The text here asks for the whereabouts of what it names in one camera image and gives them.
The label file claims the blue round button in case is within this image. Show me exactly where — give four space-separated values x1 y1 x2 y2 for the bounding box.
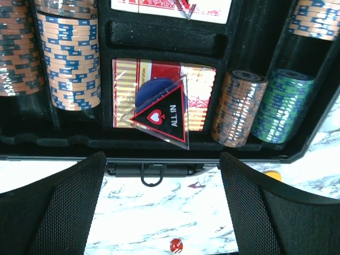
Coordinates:
135 78 173 113

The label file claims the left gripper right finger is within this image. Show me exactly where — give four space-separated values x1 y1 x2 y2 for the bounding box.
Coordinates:
219 152 339 254

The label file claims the green chip stack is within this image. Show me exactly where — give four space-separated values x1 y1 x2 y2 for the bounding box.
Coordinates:
251 68 315 144

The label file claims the small red die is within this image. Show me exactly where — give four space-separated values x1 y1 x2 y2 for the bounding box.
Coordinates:
170 238 183 253

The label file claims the yellow round button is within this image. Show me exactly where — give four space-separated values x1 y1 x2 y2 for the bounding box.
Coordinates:
263 171 282 181

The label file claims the brown chip stack far left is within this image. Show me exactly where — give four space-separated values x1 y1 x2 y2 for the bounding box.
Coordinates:
1 1 45 97

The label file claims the black red triangle button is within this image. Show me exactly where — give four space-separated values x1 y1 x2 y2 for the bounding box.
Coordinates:
175 0 198 20

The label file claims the red playing card deck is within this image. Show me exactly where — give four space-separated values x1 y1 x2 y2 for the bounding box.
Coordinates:
110 0 232 24

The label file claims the orange playing card deck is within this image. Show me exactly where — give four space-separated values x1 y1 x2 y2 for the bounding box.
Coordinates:
112 58 217 131

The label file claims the brown red chip stack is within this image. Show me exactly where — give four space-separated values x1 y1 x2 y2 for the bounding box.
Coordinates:
211 69 268 148

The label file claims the black red triangle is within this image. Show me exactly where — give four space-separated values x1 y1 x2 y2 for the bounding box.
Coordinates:
120 75 189 150

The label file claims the orange blue chip stack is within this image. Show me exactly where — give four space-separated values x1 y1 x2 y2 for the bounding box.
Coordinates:
288 0 339 41

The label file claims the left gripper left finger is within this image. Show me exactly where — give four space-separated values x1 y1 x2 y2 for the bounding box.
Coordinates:
1 152 106 254

